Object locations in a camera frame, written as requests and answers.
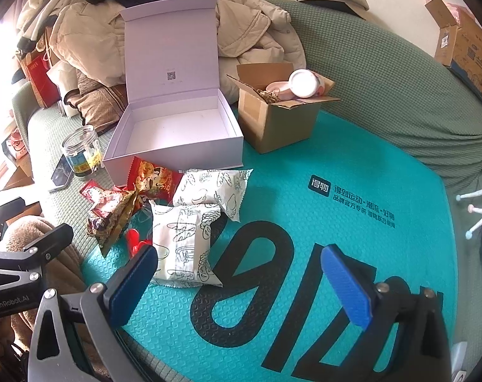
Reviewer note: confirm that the red plastic propeller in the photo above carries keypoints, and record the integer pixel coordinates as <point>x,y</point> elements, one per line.
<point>134,242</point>

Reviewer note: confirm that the beige puffer jacket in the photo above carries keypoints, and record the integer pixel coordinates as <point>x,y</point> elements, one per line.
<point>90,37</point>

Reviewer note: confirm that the small brown cardboard box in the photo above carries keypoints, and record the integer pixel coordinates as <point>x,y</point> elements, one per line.
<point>267,123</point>

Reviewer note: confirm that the teal foam mat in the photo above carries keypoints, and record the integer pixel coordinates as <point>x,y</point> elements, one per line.
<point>276,317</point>

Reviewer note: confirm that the red paper bag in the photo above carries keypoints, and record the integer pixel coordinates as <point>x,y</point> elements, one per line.
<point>35,67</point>

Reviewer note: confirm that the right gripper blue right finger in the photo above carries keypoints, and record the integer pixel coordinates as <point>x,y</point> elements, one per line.
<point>403,334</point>

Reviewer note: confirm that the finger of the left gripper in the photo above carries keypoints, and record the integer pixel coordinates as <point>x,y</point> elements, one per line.
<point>40,252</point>
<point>11,209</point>

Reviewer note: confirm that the smartphone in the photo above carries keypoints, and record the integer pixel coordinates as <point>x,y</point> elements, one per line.
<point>61,176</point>

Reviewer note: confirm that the lavender open gift box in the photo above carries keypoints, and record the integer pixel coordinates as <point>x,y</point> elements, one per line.
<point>177,117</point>

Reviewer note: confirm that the brown striped pillow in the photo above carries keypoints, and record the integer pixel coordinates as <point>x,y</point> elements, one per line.
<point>98,105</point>

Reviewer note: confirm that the green sofa cover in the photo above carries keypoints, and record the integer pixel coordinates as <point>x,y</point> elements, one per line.
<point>387,86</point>

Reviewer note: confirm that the white drying rack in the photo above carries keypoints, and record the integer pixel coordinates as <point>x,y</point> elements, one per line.
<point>472,210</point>

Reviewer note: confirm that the clear plastic jar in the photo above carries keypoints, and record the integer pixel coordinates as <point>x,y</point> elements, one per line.
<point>82,151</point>

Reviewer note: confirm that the pink round case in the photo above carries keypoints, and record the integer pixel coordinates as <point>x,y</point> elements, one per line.
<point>281,90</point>

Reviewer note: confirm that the red fortune-god snack pack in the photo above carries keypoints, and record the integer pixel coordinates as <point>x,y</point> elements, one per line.
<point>93,192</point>
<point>153,181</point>

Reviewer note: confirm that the brown gold snack pack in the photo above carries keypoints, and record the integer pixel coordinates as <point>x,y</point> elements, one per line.
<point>107,224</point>

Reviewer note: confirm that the white bread-print snack pack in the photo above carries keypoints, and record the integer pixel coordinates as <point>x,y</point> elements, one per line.
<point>225,188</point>
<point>182,238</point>

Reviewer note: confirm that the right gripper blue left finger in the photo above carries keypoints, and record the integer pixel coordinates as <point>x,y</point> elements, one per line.
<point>56,350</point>

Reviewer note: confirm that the large cardboard box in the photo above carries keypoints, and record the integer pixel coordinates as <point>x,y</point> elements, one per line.
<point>459,45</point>

